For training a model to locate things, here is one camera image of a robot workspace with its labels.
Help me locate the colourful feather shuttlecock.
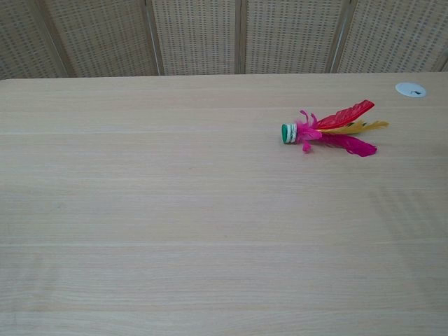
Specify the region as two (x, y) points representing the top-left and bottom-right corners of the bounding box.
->
(281, 99), (390, 158)

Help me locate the woven rattan folding screen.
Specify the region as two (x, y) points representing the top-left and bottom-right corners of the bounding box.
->
(0, 0), (448, 81)

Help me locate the white round cable grommet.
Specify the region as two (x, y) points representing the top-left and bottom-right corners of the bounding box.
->
(395, 82), (428, 98)

